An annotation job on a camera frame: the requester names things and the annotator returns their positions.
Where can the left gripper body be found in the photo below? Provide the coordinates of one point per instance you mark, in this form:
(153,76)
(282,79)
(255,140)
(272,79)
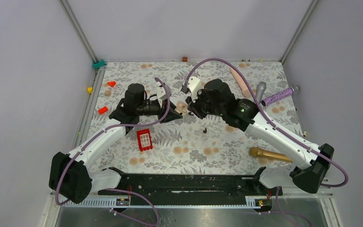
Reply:
(152,108)

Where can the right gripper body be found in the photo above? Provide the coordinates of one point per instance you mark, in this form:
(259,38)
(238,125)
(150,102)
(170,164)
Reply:
(202,106)

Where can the beige earbuds charging case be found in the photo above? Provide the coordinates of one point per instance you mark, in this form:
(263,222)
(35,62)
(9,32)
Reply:
(181,107)

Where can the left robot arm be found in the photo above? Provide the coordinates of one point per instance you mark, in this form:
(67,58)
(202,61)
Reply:
(70,175)

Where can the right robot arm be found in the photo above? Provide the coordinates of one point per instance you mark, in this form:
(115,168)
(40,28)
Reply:
(307,169)

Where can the floral table mat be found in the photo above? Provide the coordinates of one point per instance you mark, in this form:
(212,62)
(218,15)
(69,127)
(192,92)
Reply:
(180,146)

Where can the red tray with tiles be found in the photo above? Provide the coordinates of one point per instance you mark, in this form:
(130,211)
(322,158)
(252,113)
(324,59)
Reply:
(144,140)

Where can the pink microphone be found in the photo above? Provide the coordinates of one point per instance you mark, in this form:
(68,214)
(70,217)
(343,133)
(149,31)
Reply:
(242,85)

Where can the red wedge block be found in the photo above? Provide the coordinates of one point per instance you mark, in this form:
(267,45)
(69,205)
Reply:
(111,83)

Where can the red small block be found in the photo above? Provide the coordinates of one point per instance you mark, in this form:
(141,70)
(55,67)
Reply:
(103,110)

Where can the silver microphone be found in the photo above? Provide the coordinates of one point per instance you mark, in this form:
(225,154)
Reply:
(260,89)

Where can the yellow cube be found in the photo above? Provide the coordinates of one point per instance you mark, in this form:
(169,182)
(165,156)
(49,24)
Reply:
(89,90)

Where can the gold microphone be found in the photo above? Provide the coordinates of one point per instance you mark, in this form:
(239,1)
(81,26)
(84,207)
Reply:
(258,152)

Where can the teal block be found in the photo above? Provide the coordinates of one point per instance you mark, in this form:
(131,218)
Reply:
(98,64)

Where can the purple glitter microphone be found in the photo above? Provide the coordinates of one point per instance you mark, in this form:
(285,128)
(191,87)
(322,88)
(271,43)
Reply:
(280,95)

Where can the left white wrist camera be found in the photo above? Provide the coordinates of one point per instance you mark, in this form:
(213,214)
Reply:
(161,94)

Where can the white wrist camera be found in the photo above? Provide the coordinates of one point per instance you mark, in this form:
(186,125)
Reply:
(192,85)
(161,94)

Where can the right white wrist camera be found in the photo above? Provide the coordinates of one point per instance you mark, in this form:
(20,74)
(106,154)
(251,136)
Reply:
(192,85)

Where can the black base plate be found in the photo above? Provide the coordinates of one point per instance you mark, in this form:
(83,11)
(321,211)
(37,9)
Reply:
(190,189)

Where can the aluminium frame rail left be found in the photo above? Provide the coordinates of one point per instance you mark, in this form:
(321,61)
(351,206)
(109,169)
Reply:
(79,31)

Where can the aluminium frame rail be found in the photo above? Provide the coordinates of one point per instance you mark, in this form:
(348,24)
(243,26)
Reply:
(309,11)
(79,31)

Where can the aluminium frame rail right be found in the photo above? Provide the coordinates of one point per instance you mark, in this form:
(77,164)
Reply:
(309,11)

